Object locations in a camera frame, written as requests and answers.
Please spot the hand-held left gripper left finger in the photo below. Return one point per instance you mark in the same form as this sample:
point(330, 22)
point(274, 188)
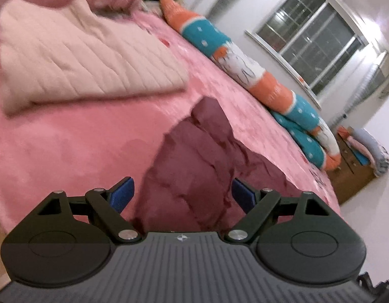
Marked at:
point(123, 194)

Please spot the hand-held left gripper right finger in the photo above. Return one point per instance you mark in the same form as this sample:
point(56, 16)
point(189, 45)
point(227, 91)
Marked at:
point(243, 194)

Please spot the maroon down jacket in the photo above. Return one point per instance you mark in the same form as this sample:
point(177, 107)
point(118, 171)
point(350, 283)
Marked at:
point(188, 164)

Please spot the pink bed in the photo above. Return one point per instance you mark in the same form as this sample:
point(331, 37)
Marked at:
point(71, 145)

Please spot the wooden cabinet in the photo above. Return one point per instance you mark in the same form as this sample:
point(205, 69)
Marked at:
point(349, 176)

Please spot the folded pink blanket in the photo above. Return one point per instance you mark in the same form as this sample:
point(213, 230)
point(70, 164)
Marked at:
point(355, 143)

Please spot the small orange box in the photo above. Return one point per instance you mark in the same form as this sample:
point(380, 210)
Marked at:
point(302, 81)

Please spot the rolled rabbit print blanket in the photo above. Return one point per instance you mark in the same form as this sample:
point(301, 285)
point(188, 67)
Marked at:
point(245, 66)

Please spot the folded light pink quilted garment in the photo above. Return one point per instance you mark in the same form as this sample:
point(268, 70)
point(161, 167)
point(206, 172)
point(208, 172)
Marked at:
point(71, 56)

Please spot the barred window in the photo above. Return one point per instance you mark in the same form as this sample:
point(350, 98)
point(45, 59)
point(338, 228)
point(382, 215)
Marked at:
point(311, 31)

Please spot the white air conditioner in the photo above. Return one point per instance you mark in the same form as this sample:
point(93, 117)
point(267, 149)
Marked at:
point(385, 75)

